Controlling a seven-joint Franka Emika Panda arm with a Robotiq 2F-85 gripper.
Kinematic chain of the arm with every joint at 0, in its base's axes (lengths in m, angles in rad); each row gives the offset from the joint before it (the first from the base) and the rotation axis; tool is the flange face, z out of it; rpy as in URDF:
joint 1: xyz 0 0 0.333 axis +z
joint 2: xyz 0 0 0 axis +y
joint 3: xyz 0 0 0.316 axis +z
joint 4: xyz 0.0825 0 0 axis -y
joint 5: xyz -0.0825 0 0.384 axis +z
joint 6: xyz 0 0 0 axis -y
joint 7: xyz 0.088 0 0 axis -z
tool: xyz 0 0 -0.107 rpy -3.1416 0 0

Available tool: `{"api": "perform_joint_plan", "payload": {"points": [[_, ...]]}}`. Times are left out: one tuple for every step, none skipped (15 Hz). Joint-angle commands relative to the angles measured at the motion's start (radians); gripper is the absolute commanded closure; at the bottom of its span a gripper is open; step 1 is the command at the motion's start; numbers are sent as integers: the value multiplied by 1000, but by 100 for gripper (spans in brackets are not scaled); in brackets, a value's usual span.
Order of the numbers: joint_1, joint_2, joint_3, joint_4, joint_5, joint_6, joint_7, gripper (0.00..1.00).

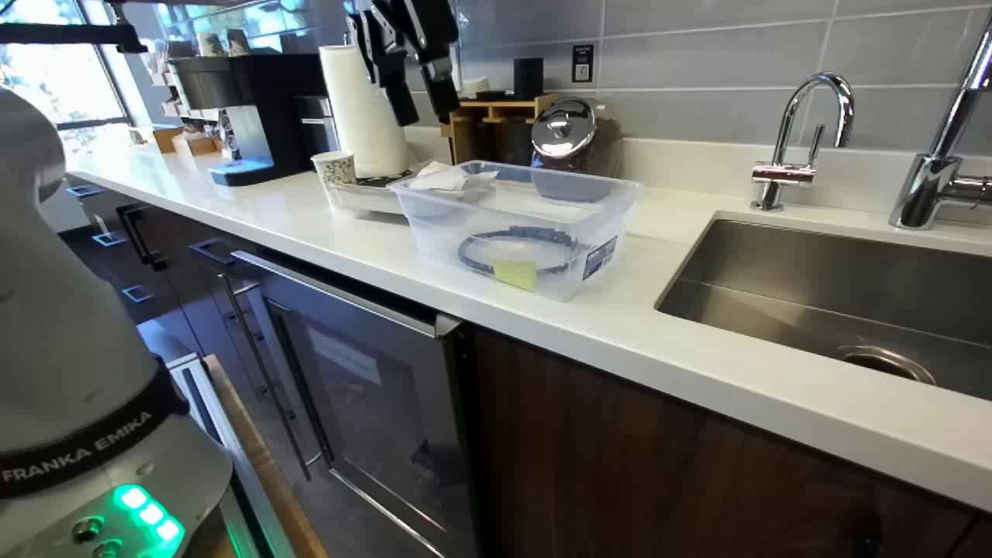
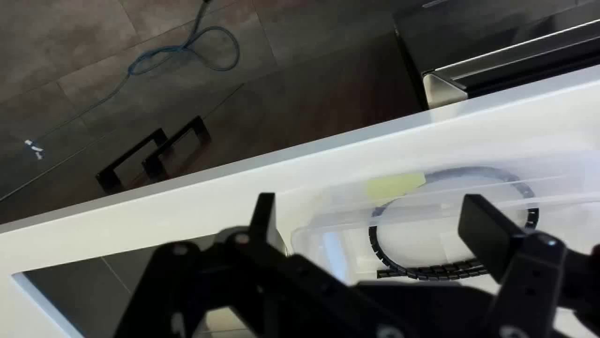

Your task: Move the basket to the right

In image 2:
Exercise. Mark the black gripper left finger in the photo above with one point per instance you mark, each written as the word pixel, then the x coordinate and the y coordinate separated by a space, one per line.
pixel 260 226

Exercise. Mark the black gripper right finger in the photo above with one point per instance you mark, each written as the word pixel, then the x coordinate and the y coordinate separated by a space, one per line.
pixel 487 234

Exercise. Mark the clear plastic basket bin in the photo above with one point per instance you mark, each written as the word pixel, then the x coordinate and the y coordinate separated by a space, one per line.
pixel 407 226

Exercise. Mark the stainless appliance under counter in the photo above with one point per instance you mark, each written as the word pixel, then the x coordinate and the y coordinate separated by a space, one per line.
pixel 461 50

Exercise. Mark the black cabinet handle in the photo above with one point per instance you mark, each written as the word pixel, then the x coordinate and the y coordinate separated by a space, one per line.
pixel 191 136
pixel 108 178

